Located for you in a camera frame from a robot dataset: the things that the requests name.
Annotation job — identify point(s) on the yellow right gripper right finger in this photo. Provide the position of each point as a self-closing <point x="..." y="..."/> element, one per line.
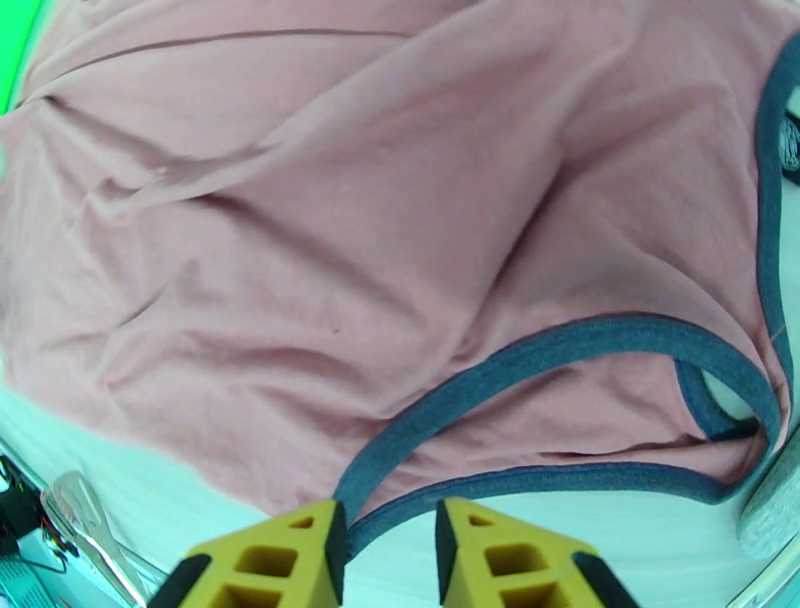
<point x="512" y="562"/>

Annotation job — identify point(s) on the grey plastic holder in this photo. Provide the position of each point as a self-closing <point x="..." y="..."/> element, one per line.
<point x="775" y="506"/>

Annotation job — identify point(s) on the red tank top blue trim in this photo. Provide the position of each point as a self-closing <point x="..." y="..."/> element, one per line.
<point x="375" y="219"/>

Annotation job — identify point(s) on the green plastic mesh basket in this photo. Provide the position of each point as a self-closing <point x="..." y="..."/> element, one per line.
<point x="15" y="44"/>

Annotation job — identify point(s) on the long metal tweezers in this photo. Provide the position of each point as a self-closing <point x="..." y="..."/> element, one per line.
<point x="81" y="512"/>

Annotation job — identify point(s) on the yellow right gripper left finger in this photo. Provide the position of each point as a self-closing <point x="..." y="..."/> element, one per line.
<point x="275" y="562"/>

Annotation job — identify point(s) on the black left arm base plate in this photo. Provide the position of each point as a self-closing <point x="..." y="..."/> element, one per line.
<point x="15" y="506"/>

